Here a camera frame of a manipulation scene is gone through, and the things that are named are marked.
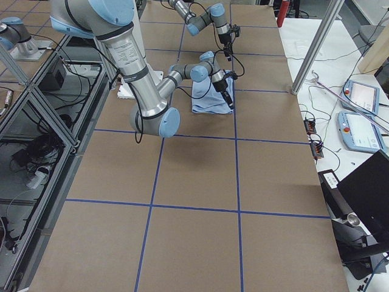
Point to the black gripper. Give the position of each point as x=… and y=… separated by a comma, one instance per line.
x=220, y=86
x=224, y=38

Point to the light blue t-shirt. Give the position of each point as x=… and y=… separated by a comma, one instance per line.
x=207, y=100

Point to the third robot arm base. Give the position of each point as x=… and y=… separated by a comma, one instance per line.
x=16, y=39

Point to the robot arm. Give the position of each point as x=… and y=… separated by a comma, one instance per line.
x=112, y=23
x=197, y=18

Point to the red cylinder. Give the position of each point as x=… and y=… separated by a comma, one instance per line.
x=282, y=12

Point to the red black connector board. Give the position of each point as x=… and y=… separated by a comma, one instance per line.
x=310, y=126

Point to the metal reacher grabber tool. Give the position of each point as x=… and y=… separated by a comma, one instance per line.
x=356, y=108

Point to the far teach pendant tablet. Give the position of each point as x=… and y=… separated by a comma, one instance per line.
x=361, y=94

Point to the teach pendant tablet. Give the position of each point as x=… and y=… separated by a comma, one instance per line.
x=358, y=134
x=361, y=94

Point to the near teach pendant tablet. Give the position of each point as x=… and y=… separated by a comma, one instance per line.
x=358, y=134

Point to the black box with label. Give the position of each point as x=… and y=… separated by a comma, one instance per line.
x=334, y=199

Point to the grey aluminium frame post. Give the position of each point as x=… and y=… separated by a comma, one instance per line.
x=330, y=15

